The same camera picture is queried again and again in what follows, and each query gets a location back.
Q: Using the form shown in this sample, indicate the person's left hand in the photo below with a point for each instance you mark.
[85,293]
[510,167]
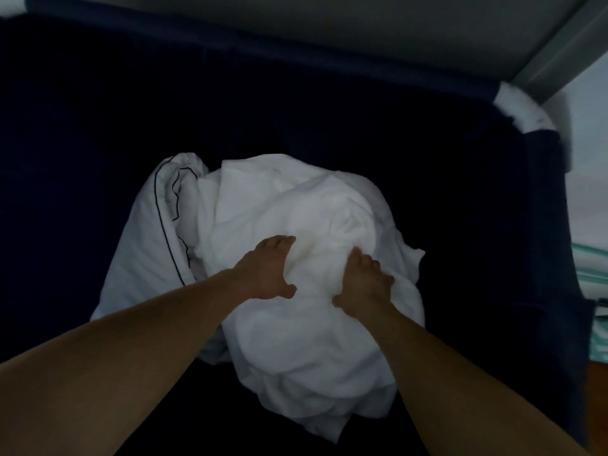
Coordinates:
[263,275]

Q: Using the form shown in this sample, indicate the person's right hand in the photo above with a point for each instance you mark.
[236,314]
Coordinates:
[368,289]

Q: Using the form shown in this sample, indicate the white towel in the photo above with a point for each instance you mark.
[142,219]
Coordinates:
[294,356]

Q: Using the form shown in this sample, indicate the teal white boxes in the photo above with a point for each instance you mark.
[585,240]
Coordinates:
[601,337]

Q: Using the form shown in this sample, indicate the person's right forearm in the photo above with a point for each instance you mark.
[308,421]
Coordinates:
[451,398]

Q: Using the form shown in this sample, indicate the person's left forearm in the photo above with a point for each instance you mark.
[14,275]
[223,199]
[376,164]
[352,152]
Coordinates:
[95,375]

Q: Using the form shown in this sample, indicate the grey door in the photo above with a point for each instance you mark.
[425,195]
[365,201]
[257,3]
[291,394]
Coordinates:
[332,28]

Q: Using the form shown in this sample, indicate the navy laundry hamper white frame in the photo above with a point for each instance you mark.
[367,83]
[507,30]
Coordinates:
[71,137]

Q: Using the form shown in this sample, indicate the grey door frame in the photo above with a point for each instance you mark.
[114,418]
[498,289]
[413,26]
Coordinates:
[560,56]

